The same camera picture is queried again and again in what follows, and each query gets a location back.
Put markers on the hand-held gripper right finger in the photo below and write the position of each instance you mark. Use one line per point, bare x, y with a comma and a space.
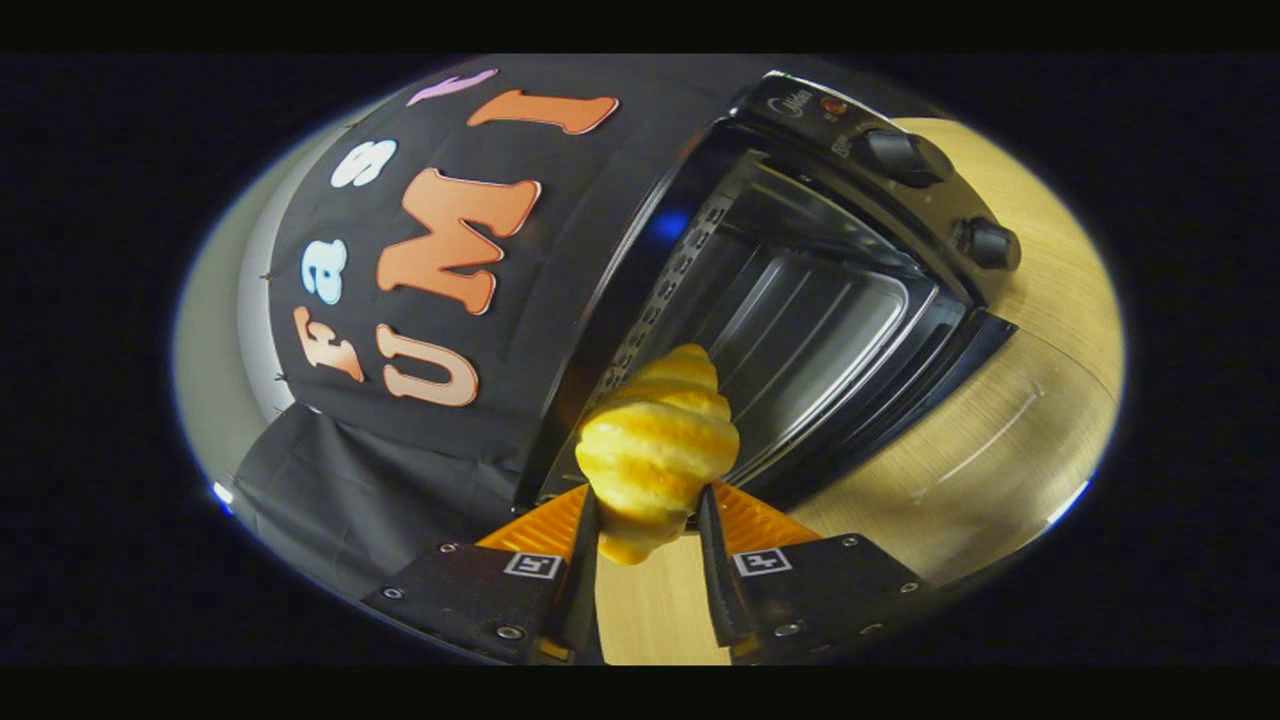
718, 580

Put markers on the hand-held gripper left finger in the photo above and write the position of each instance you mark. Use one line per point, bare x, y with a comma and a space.
582, 600

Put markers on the black backdrop cloth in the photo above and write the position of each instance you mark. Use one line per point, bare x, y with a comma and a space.
400, 480

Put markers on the black toaster oven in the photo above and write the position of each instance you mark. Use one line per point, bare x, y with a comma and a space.
800, 320

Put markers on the golden croissant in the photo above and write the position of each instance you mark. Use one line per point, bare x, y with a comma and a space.
655, 450

